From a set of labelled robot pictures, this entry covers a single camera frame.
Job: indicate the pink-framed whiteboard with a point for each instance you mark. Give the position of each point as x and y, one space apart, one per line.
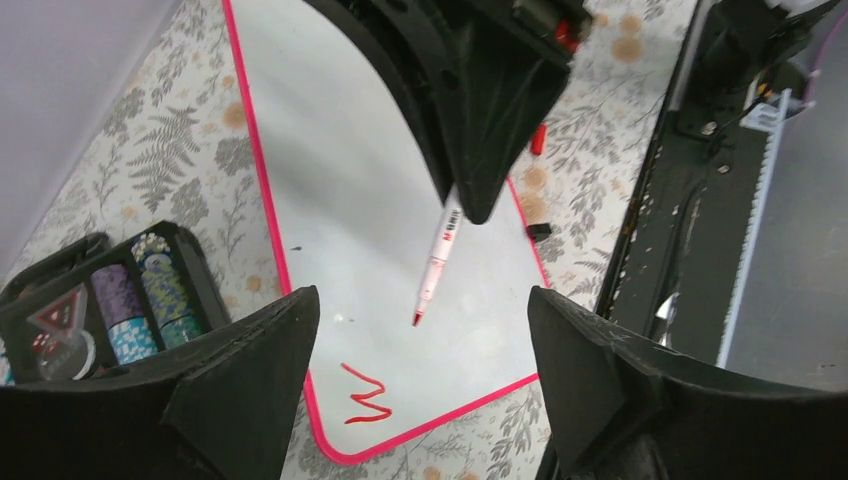
352 210

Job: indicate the red marker cap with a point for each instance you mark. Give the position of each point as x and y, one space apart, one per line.
538 141

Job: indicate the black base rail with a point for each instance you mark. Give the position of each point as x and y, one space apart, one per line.
674 264

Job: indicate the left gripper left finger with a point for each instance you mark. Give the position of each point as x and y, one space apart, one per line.
219 407

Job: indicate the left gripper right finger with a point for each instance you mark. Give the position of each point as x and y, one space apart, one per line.
621 406

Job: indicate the black poker chip case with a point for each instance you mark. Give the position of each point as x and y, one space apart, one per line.
93 305

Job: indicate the red whiteboard marker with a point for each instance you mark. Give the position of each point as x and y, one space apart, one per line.
446 233

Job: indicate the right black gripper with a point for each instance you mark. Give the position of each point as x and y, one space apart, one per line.
482 74

